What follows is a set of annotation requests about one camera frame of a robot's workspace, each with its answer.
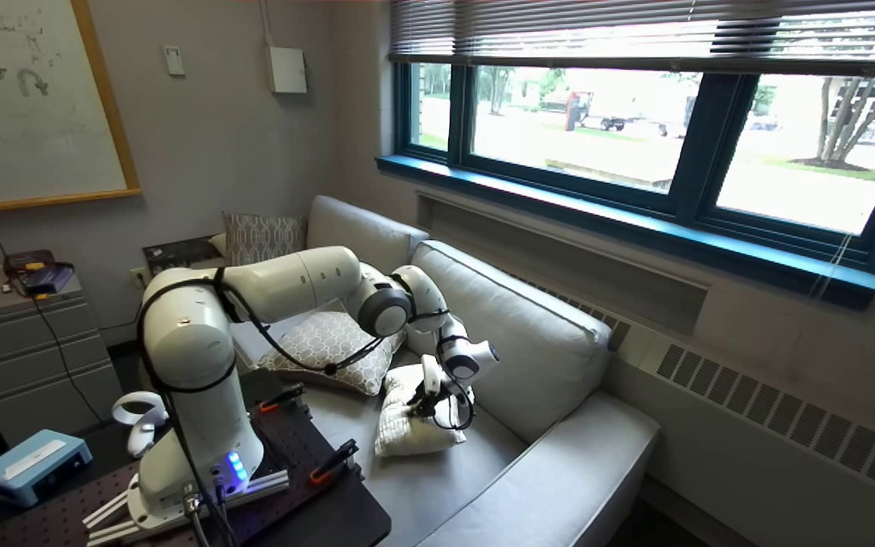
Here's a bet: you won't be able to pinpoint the wall radiator heater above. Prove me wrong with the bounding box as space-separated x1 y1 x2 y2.
606 318 875 547

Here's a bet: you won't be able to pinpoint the blue framed window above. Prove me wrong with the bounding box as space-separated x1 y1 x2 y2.
381 57 875 308

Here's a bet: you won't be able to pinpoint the far patterned pillow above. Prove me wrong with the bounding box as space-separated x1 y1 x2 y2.
222 212 305 266

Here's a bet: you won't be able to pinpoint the window blinds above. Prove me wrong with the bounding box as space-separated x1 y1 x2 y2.
389 0 875 76

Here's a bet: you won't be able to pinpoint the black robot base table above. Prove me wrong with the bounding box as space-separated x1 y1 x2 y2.
0 373 392 547

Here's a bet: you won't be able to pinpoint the white wall box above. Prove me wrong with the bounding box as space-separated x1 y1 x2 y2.
266 46 308 96

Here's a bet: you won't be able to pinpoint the grey patterned pillow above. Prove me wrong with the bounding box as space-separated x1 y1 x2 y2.
258 311 404 398

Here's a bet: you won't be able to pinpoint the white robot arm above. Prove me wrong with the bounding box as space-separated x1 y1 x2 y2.
82 246 499 547

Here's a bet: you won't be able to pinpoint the small white pillow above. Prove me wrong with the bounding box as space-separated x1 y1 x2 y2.
375 362 464 459

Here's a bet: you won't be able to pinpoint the grey sofa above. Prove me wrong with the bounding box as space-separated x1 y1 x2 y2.
305 194 656 547

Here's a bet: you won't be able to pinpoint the white thermostat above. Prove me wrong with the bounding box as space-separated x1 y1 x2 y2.
160 46 187 78

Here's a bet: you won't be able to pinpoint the red black clamp far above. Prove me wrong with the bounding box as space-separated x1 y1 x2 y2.
254 382 308 416

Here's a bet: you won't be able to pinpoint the white VR controller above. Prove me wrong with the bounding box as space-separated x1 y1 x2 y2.
113 393 166 456

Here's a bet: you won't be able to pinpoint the wooden framed whiteboard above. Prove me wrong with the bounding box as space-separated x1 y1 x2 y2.
0 0 141 212

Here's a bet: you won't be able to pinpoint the black device on cabinet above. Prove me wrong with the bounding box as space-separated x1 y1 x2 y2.
3 249 76 298

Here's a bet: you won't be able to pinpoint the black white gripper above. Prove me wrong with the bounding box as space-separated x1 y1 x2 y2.
408 356 477 433

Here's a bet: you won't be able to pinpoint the grey drawer cabinet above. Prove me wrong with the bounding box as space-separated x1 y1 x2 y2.
0 273 121 443

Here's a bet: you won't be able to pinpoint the dark side table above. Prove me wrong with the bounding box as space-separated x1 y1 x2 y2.
142 238 222 273

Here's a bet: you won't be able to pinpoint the blue white box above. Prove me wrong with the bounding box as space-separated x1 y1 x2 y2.
0 429 94 507

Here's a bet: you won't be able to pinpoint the red black clamp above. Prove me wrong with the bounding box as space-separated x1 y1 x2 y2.
254 382 308 416
308 439 359 488

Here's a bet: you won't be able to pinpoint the red black clamp near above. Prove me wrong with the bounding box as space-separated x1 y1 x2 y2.
308 439 359 488

